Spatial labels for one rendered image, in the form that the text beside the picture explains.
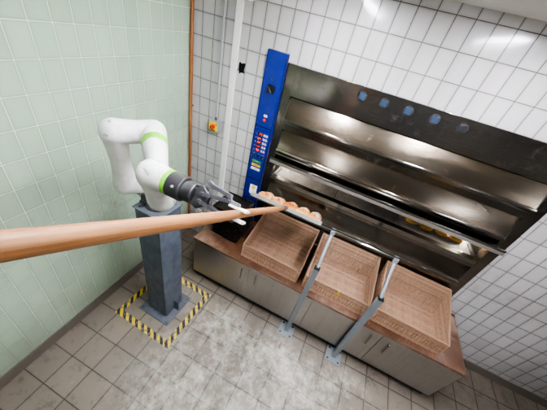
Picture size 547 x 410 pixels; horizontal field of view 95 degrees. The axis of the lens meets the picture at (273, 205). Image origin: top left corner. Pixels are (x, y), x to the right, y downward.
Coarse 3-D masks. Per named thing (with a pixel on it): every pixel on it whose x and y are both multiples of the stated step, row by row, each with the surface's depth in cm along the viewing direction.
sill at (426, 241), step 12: (276, 180) 231; (288, 180) 232; (312, 192) 224; (336, 204) 219; (360, 216) 216; (372, 216) 214; (396, 228) 208; (420, 240) 205; (432, 240) 205; (444, 252) 202; (456, 252) 199
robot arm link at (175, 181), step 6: (174, 174) 84; (180, 174) 85; (168, 180) 83; (174, 180) 83; (180, 180) 83; (186, 180) 85; (192, 180) 88; (168, 186) 83; (174, 186) 82; (180, 186) 83; (168, 192) 84; (174, 192) 83; (174, 198) 85; (180, 198) 86
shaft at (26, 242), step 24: (168, 216) 46; (192, 216) 53; (216, 216) 63; (240, 216) 82; (0, 240) 22; (24, 240) 23; (48, 240) 25; (72, 240) 28; (96, 240) 30; (120, 240) 35
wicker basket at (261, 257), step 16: (256, 224) 233; (288, 224) 245; (304, 224) 239; (256, 240) 245; (272, 240) 250; (288, 240) 250; (256, 256) 229; (272, 256) 233; (288, 256) 237; (304, 256) 242; (288, 272) 213
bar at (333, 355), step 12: (324, 228) 191; (324, 252) 188; (384, 252) 181; (312, 276) 189; (384, 288) 178; (300, 300) 209; (372, 312) 183; (288, 324) 233; (360, 324) 194; (288, 336) 237; (348, 336) 207; (336, 348) 223; (336, 360) 229
